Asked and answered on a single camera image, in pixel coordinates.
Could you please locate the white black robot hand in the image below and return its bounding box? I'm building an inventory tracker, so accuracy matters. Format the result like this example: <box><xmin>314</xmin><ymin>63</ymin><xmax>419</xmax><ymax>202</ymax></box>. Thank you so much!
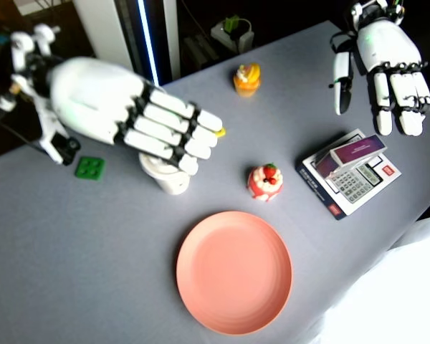
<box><xmin>47</xmin><ymin>56</ymin><xmax>224</xmax><ymax>177</ymax></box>
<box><xmin>328</xmin><ymin>16</ymin><xmax>430</xmax><ymax>138</ymax></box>

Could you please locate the purple and white box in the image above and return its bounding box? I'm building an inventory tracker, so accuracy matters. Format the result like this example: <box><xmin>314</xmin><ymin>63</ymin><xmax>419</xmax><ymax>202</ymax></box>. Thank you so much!
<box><xmin>329</xmin><ymin>134</ymin><xmax>388</xmax><ymax>168</ymax></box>

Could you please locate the white cup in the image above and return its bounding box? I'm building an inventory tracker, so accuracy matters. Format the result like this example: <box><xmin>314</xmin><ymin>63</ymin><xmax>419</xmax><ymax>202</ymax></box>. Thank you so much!
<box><xmin>138</xmin><ymin>152</ymin><xmax>191</xmax><ymax>196</ymax></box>

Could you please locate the white calculator box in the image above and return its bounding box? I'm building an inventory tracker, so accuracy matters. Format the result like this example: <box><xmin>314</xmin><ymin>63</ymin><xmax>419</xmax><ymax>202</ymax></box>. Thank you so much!
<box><xmin>295</xmin><ymin>128</ymin><xmax>403</xmax><ymax>221</ymax></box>

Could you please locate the pink round plate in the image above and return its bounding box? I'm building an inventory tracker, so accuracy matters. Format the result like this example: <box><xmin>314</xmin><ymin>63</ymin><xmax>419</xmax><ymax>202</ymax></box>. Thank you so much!
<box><xmin>175</xmin><ymin>210</ymin><xmax>294</xmax><ymax>336</ymax></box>

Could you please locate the white pillar with blue light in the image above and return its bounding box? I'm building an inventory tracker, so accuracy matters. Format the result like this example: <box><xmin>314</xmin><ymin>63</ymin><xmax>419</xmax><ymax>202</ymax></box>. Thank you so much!
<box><xmin>72</xmin><ymin>0</ymin><xmax>182</xmax><ymax>87</ymax></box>

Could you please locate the green toy block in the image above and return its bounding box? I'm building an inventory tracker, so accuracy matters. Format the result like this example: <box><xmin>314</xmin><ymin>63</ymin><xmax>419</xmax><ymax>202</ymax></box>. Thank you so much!
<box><xmin>74</xmin><ymin>156</ymin><xmax>106</xmax><ymax>181</ymax></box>

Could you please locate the white power strip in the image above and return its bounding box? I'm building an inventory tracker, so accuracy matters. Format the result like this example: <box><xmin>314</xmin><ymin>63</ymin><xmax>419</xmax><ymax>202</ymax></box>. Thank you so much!
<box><xmin>210</xmin><ymin>17</ymin><xmax>256</xmax><ymax>55</ymax></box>

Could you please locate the orange cupcake toy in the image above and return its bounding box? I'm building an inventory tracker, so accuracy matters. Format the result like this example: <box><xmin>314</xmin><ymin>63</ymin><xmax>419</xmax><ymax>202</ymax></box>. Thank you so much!
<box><xmin>232</xmin><ymin>62</ymin><xmax>262</xmax><ymax>98</ymax></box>

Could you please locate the grey tablecloth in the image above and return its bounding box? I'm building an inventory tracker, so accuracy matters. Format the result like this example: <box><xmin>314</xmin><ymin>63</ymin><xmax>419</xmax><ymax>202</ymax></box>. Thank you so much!
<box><xmin>0</xmin><ymin>19</ymin><xmax>430</xmax><ymax>344</ymax></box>

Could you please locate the red strawberry cake toy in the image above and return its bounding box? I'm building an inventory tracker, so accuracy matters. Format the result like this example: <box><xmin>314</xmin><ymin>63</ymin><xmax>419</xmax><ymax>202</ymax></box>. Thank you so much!
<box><xmin>246</xmin><ymin>162</ymin><xmax>285</xmax><ymax>203</ymax></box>

